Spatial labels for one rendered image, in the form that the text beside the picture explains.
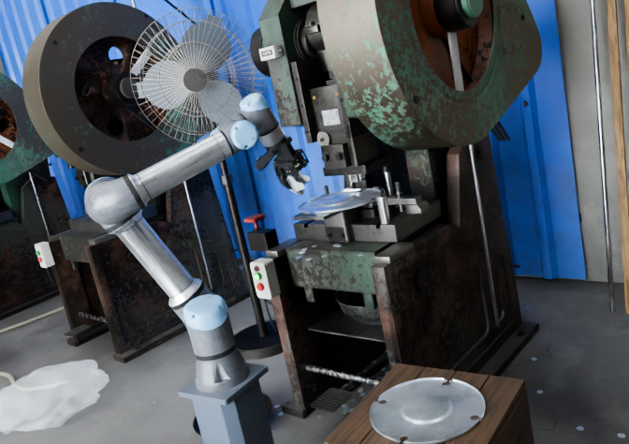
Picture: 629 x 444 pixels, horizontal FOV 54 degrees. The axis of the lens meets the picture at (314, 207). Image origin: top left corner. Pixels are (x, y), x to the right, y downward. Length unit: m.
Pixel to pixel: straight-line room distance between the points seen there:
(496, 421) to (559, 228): 1.72
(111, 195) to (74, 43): 1.55
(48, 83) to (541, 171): 2.28
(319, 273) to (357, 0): 0.96
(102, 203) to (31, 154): 3.21
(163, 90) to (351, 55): 1.28
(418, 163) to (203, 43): 1.04
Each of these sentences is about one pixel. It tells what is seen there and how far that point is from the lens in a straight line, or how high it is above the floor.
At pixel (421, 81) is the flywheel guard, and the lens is 1.68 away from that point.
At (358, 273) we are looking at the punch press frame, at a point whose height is 0.57.
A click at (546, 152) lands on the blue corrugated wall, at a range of 3.08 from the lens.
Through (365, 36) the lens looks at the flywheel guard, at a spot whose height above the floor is 1.28.
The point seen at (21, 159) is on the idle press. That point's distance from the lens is 4.79.
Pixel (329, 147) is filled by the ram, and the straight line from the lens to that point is 2.09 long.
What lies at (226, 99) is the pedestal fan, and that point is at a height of 1.19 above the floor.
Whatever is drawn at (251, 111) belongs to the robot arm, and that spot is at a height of 1.15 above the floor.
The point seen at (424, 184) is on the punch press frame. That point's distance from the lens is 2.26.
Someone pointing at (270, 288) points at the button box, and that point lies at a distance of 2.16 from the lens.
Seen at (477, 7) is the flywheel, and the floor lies 1.30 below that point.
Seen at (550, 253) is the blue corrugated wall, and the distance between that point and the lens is 3.20.
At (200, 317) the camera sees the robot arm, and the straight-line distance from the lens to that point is 1.68.
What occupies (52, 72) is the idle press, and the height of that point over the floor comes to 1.45.
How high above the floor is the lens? 1.22
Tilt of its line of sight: 12 degrees down
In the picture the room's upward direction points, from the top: 12 degrees counter-clockwise
